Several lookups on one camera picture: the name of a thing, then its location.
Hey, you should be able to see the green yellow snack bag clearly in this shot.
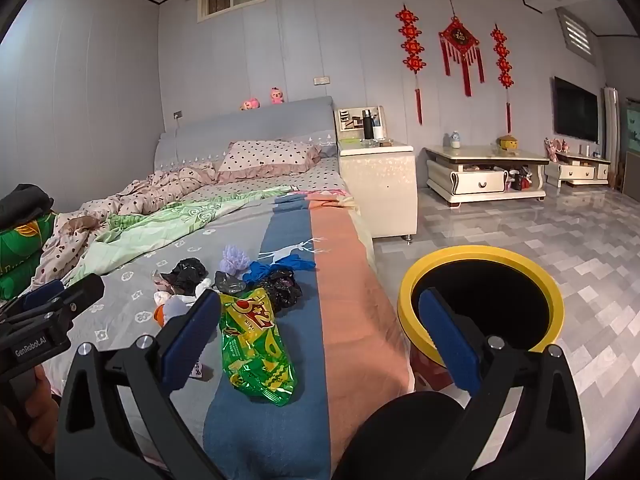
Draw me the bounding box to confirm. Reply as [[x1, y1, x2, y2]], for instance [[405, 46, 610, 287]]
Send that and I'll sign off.
[[219, 287, 297, 406]]

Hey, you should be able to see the purple foam net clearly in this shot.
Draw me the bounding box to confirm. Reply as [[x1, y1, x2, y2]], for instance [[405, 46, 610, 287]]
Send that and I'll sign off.
[[219, 245, 250, 275]]

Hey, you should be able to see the blue rubber glove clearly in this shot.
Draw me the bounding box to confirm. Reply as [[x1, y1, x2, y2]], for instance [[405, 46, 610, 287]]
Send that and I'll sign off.
[[242, 255, 316, 285]]

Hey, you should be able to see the clear noodle packet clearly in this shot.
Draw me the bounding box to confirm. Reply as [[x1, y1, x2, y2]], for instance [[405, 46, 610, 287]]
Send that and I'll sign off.
[[214, 271, 247, 297]]

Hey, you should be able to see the yellow rimmed trash bin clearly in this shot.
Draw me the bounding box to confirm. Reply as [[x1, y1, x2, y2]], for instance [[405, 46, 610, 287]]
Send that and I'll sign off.
[[397, 245, 565, 365]]

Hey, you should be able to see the person's left hand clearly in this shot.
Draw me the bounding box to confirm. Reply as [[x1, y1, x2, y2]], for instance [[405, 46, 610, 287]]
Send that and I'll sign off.
[[25, 365, 58, 454]]

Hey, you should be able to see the green bag with black cloth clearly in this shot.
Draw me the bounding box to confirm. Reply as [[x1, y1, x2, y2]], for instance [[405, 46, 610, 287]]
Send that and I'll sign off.
[[0, 184, 55, 302]]

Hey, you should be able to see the green patterned quilt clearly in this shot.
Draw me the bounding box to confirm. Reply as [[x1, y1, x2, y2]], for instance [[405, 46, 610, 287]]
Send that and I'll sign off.
[[63, 185, 295, 285]]

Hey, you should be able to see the white tissue roll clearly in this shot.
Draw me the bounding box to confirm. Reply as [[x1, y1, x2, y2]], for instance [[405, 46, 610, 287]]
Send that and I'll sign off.
[[153, 278, 212, 327]]

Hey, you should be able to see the black plastic bag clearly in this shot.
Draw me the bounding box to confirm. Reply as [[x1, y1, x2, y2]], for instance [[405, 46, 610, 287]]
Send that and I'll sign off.
[[158, 258, 208, 296]]

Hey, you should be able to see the pink dotted quilt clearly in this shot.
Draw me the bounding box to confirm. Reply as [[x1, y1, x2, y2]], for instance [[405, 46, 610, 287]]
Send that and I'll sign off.
[[27, 160, 217, 290]]

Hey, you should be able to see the black crumpled wrapper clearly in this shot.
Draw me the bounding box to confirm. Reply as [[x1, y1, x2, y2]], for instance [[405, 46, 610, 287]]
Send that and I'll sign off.
[[259, 266, 303, 313]]

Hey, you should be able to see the dotted pink pillow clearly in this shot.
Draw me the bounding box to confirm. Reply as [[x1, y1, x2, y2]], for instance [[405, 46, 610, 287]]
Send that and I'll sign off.
[[217, 140, 321, 184]]

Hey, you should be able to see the white coffee table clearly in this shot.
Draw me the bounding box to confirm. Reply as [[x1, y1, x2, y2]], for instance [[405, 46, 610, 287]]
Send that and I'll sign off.
[[424, 145, 550, 207]]

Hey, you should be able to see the white tv stand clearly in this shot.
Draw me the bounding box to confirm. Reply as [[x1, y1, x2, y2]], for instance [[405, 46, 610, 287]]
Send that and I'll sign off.
[[544, 153, 611, 188]]

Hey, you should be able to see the fish tank cabinet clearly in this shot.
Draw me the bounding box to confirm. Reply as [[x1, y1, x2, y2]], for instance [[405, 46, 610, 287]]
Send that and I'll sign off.
[[623, 99, 640, 202]]

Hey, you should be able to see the grey blue orange bedspread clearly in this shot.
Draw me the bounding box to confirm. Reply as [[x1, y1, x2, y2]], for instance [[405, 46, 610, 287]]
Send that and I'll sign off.
[[70, 192, 414, 479]]

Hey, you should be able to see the yellow toy on table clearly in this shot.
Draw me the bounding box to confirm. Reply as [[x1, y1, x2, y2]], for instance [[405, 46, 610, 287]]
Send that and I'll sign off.
[[497, 134, 518, 152]]

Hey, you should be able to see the white bedside cabinet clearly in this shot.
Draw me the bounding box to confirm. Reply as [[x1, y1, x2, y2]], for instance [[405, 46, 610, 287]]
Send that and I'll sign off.
[[335, 105, 418, 242]]

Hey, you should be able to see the pink doll left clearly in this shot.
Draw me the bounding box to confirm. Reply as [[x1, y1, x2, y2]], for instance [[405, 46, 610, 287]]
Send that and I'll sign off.
[[240, 98, 260, 110]]

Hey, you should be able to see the pink doll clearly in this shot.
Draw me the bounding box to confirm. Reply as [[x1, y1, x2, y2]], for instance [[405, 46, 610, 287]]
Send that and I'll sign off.
[[270, 88, 284, 104], [240, 98, 260, 110]]

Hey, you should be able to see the pink doll right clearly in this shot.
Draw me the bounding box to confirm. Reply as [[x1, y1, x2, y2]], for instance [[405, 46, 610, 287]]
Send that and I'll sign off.
[[270, 88, 284, 104]]

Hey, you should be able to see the grey bed headboard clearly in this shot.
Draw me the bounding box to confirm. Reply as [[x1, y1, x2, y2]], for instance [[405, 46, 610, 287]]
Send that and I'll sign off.
[[154, 96, 336, 170]]

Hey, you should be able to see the white floor air conditioner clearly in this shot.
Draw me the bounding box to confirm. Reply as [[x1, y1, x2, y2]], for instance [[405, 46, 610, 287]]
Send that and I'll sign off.
[[602, 86, 620, 166]]

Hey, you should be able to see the black thermos bottle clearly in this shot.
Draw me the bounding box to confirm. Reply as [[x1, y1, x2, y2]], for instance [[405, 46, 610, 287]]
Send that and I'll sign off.
[[362, 110, 374, 140]]

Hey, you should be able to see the right red knot ornament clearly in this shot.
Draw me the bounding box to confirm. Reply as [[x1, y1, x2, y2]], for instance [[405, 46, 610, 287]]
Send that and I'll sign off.
[[490, 25, 514, 134]]

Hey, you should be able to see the red knot ornament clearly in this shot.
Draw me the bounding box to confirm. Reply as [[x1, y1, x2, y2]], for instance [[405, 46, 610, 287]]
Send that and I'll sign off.
[[396, 4, 427, 126], [490, 25, 514, 134]]

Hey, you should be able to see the centre red fu ornament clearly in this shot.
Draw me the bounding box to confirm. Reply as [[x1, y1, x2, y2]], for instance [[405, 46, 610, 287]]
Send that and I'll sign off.
[[438, 0, 485, 98]]

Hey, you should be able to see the left red knot ornament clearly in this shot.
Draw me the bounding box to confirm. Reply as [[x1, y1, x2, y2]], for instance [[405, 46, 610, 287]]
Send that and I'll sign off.
[[396, 4, 427, 126]]

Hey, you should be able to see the black wall television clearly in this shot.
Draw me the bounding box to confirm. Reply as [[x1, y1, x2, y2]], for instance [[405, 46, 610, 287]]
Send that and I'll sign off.
[[552, 77, 599, 143]]

